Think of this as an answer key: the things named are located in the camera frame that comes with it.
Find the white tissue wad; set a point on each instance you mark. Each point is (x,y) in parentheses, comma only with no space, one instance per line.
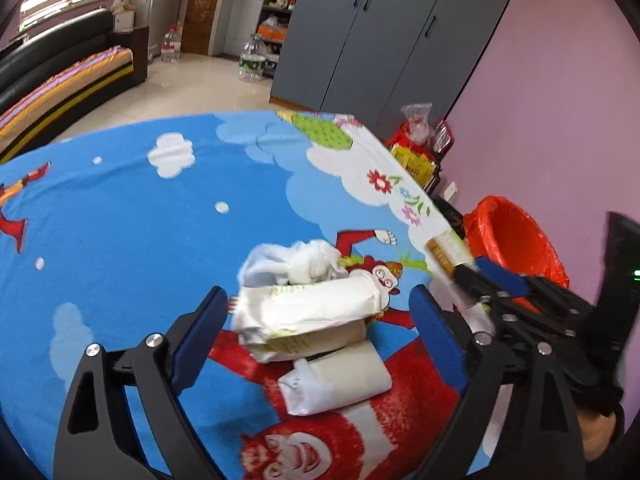
(302,263)

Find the large water bottle near fridge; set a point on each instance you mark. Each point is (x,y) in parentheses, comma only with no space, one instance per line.
(170,49)

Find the clear plastic bag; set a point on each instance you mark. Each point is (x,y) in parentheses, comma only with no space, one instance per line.
(417,119)

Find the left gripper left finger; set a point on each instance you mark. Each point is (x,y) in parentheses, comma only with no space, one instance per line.
(97,438)

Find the dark bookshelf with items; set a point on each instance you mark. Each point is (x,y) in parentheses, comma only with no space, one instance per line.
(272,26)

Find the yellow snack package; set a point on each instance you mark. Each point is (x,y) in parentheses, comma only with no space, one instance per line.
(419,166)

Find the large water bottle green label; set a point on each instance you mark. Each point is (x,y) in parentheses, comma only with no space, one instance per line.
(252,60)

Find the white door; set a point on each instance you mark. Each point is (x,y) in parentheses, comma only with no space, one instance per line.
(242,24)

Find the blue cartoon tablecloth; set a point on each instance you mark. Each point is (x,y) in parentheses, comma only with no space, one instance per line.
(128,228)

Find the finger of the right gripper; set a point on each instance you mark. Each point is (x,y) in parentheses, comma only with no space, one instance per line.
(476,285)
(508,281)

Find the striped sofa cushion cover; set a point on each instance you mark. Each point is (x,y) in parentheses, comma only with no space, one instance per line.
(57,103)

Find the orange lined trash bin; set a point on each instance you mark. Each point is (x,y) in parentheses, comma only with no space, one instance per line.
(506,234)

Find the brown cardboard panel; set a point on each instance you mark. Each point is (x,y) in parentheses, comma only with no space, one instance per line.
(197,25)

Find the grey wardrobe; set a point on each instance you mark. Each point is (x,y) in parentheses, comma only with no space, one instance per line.
(369,58)

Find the black leather sofa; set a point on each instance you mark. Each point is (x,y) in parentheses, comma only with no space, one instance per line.
(25,64)

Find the white paper packet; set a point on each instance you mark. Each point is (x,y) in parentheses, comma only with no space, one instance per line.
(338,379)

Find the white paper wrapper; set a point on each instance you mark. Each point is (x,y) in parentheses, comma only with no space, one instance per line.
(287,322)

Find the person's right hand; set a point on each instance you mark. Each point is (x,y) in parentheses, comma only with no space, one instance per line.
(597,432)

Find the red snack bag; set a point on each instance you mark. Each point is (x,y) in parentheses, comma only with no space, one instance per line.
(436,146)

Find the small yellow white box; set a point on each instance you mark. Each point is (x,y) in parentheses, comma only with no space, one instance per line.
(450,251)

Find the silver refrigerator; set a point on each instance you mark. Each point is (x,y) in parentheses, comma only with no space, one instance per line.
(157,2)

